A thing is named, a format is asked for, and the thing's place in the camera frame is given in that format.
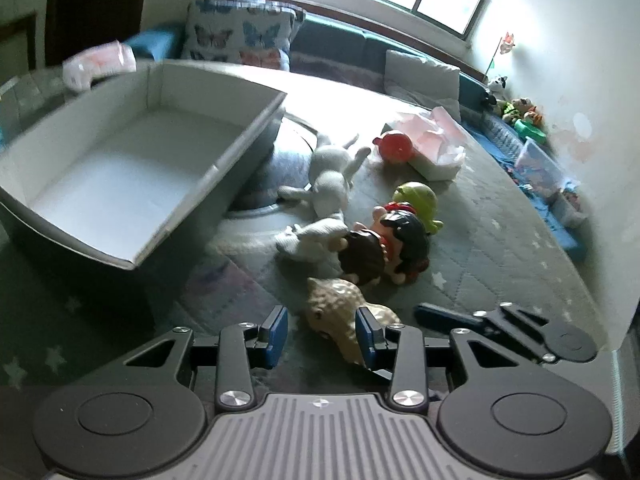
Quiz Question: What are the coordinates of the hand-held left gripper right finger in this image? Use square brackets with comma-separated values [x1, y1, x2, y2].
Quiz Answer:
[354, 306, 521, 413]

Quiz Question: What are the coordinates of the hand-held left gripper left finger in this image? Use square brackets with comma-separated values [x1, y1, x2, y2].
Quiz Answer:
[122, 305, 289, 413]

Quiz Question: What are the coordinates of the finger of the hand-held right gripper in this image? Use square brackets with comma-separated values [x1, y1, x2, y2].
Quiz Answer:
[414, 301, 553, 363]

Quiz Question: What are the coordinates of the beige dinosaur toy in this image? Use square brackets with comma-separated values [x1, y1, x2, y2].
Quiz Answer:
[306, 277, 401, 366]

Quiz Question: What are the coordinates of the brown-haired doll figure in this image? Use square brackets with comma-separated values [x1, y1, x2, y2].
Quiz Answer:
[338, 230, 388, 286]

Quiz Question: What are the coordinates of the black-haired doll figure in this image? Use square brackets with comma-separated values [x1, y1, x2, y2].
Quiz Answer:
[376, 202, 432, 285]

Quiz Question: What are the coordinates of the small white plush toy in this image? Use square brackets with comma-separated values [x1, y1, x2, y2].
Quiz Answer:
[275, 212, 349, 263]

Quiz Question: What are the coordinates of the green plastic toy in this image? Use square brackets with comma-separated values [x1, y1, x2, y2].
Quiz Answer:
[385, 181, 444, 235]

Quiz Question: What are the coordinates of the white plush rabbit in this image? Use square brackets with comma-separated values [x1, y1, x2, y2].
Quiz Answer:
[277, 133, 372, 217]

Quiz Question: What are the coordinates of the white cardboard box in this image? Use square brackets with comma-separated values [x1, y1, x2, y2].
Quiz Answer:
[0, 58, 287, 271]

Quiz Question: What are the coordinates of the grey quilted star cover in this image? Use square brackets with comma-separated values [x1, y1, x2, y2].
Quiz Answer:
[0, 67, 608, 396]

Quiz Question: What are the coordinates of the small clear storage box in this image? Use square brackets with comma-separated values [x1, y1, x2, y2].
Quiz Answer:
[552, 187, 588, 228]

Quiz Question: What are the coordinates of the tissue pack in plastic wrap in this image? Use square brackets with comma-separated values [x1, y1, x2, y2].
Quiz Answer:
[382, 106, 468, 182]

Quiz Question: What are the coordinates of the red round toy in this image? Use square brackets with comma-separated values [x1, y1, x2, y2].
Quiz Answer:
[372, 130, 417, 164]

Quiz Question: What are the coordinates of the large clear storage box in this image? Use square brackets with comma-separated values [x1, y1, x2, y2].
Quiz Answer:
[514, 137, 568, 196]

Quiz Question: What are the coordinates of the round built-in stove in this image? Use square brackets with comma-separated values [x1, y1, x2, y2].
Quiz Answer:
[222, 115, 321, 218]

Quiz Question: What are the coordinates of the blue quilted mat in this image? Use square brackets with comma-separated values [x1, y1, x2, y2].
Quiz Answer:
[460, 72, 583, 261]

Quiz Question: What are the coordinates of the green plastic basin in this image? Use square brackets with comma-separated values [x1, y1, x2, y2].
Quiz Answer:
[515, 119, 548, 144]

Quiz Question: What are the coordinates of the panda plush toy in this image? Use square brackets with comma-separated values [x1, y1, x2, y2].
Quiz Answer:
[482, 76, 508, 106]

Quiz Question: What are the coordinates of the grey white pillow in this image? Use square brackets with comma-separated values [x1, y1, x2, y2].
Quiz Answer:
[384, 49, 462, 123]

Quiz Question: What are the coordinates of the teal sofa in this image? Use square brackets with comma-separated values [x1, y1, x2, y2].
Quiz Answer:
[290, 12, 493, 111]

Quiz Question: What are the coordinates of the butterfly print pillow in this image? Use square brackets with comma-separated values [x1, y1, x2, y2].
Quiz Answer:
[200, 0, 307, 26]
[181, 2, 296, 72]

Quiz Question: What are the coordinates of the pink tissue pack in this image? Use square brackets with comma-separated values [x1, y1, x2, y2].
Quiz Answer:
[62, 41, 137, 92]

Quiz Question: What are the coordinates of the dark wooden door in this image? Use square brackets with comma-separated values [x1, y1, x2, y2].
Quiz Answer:
[45, 0, 153, 66]

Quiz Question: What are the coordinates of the wall flower decoration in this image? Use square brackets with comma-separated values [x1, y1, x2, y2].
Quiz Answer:
[487, 31, 517, 78]

